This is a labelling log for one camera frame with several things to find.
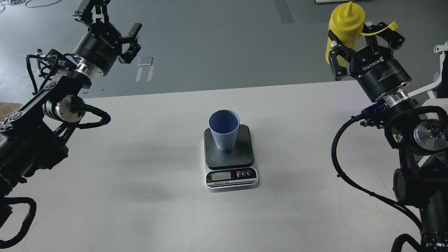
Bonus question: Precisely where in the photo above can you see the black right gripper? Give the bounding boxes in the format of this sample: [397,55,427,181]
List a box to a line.
[328,22,412,103]

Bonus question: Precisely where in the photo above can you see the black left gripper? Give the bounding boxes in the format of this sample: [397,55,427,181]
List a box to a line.
[73,0,142,76]

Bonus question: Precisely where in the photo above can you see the yellow squeeze bottle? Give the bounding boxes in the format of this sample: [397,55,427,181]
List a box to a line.
[325,1,399,65]

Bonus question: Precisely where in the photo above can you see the blue ribbed plastic cup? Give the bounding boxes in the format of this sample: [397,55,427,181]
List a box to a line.
[208,110,240,151]

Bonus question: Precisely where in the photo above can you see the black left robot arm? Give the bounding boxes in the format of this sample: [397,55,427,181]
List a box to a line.
[0,0,142,249]

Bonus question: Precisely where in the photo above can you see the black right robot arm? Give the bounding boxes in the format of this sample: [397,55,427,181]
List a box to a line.
[328,22,447,252]

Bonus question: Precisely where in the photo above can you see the black digital kitchen scale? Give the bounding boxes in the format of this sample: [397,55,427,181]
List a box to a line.
[203,124,259,193]

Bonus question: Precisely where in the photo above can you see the black cables on floor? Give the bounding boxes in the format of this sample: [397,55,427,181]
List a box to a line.
[0,0,63,9]

